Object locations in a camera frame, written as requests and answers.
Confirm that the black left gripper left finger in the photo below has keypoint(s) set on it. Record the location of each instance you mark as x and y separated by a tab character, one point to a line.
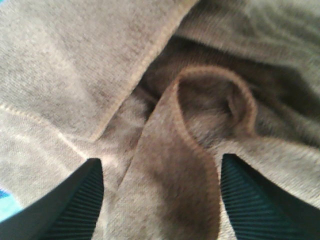
68	212

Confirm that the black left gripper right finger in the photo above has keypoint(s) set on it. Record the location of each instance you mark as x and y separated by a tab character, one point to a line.
258	209

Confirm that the brown towel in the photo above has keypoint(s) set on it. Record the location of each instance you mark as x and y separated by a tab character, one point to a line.
159	91

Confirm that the blue towel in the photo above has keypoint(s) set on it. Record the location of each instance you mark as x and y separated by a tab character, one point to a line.
8	205

